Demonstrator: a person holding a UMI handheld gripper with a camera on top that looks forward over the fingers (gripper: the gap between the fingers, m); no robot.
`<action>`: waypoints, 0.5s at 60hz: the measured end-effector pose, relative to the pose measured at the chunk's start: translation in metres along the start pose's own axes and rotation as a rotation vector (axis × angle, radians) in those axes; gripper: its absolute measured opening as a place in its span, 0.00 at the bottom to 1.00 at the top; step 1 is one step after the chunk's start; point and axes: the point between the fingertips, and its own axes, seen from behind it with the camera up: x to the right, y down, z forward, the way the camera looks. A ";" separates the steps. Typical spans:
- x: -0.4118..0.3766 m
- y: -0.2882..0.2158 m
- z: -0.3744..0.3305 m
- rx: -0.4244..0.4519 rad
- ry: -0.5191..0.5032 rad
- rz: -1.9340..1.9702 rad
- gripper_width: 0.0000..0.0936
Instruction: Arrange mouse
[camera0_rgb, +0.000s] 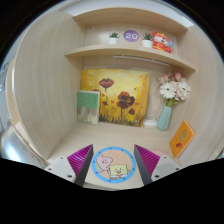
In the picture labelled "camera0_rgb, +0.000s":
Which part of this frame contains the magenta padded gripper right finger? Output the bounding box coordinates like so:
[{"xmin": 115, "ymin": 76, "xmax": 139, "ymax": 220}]
[{"xmin": 134, "ymin": 145, "xmax": 181, "ymax": 185}]

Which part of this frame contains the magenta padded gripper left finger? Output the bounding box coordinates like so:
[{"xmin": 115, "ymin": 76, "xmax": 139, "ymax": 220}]
[{"xmin": 46, "ymin": 144, "xmax": 93, "ymax": 186}]

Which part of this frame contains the round cartoon mouse pad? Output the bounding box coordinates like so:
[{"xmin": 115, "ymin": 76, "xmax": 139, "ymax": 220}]
[{"xmin": 91, "ymin": 147, "xmax": 136, "ymax": 184}]

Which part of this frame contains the orange booklet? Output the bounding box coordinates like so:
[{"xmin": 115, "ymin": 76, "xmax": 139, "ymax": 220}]
[{"xmin": 169, "ymin": 120, "xmax": 195, "ymax": 158}]

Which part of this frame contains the teal ceramic vase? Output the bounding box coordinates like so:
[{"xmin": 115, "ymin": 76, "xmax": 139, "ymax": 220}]
[{"xmin": 156, "ymin": 106, "xmax": 172, "ymax": 131}]

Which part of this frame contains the green covered book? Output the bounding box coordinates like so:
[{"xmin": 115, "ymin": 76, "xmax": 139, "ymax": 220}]
[{"xmin": 77, "ymin": 90, "xmax": 100, "ymax": 125}]

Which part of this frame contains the yellow poppy flower painting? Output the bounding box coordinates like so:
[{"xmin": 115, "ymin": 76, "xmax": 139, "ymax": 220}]
[{"xmin": 80, "ymin": 69, "xmax": 149, "ymax": 127}]

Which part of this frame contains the pink and white flower bouquet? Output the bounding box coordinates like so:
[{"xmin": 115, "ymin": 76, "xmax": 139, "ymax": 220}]
[{"xmin": 158, "ymin": 73, "xmax": 191, "ymax": 107}]

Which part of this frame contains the wooden lower shelf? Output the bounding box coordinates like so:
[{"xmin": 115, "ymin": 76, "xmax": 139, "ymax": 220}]
[{"xmin": 65, "ymin": 44, "xmax": 196, "ymax": 71}]

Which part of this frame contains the wooden shelf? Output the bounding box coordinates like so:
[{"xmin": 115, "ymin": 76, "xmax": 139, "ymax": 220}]
[
  {"xmin": 65, "ymin": 44, "xmax": 196, "ymax": 71},
  {"xmin": 74, "ymin": 7, "xmax": 188, "ymax": 35}
]

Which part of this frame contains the right small potted plant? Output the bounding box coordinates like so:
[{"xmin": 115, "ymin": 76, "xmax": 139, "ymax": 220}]
[{"xmin": 142, "ymin": 33, "xmax": 153, "ymax": 48}]

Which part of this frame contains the small potted plant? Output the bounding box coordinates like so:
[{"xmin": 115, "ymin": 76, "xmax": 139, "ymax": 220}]
[
  {"xmin": 109, "ymin": 32, "xmax": 119, "ymax": 44},
  {"xmin": 142, "ymin": 33, "xmax": 153, "ymax": 48}
]

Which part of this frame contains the red lucky fortune doll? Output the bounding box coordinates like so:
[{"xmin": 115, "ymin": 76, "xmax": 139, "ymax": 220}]
[{"xmin": 152, "ymin": 31, "xmax": 174, "ymax": 53}]

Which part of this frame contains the purple round number sign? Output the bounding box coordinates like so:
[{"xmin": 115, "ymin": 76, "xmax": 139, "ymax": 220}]
[{"xmin": 123, "ymin": 30, "xmax": 139, "ymax": 42}]

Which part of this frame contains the left small potted plant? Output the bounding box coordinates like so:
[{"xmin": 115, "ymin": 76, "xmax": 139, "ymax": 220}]
[{"xmin": 109, "ymin": 32, "xmax": 119, "ymax": 44}]

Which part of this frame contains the wooden upper shelf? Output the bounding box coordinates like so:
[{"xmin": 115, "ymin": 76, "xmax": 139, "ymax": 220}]
[{"xmin": 74, "ymin": 7, "xmax": 188, "ymax": 35}]

